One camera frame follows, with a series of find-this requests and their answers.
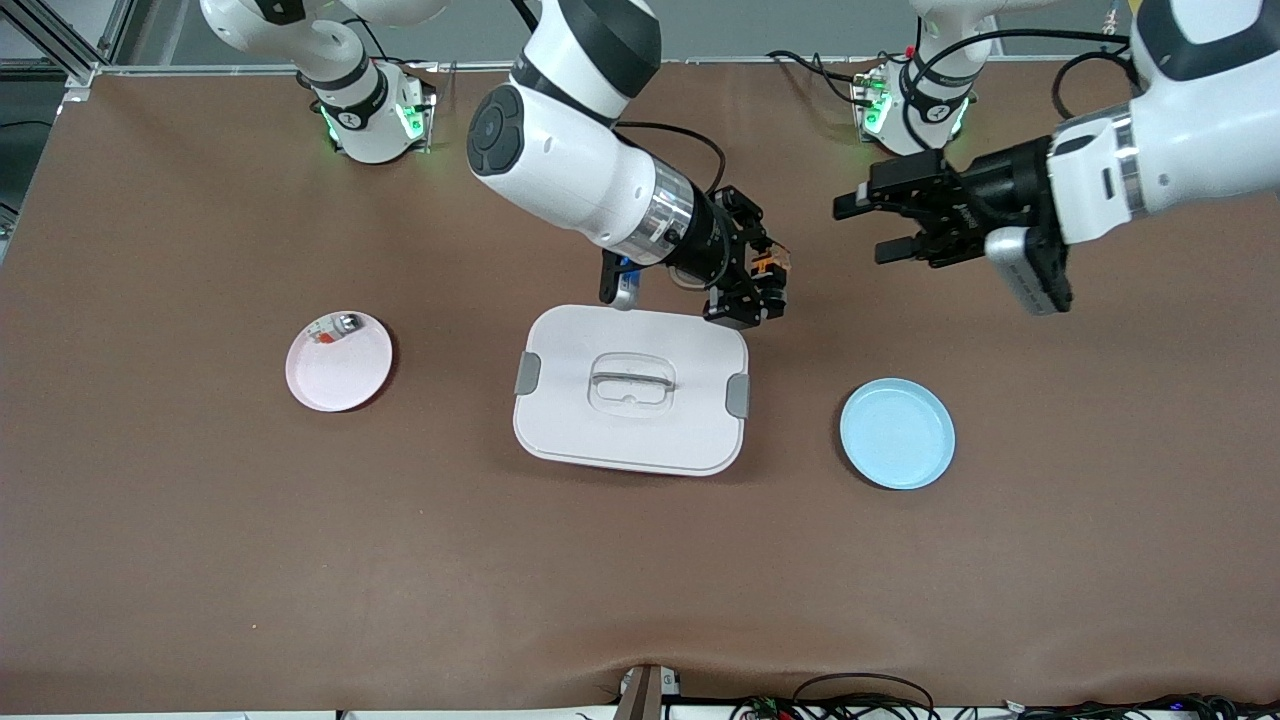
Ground white lidded storage box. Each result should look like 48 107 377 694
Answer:
513 304 751 477

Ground light blue round plate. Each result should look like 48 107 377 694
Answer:
839 377 957 491

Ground pink round plate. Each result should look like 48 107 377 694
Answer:
286 311 393 414

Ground brown table mat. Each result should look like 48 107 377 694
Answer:
0 60 1280 713

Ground metal table edge rail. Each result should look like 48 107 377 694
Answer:
95 55 1211 76

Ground black arm base cable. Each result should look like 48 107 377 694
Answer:
767 48 881 106
360 15 441 71

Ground black looped cable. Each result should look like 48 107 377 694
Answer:
792 672 938 720

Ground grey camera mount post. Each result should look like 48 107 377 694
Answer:
613 663 683 720

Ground black cable bundle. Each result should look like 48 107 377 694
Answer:
1005 693 1280 720

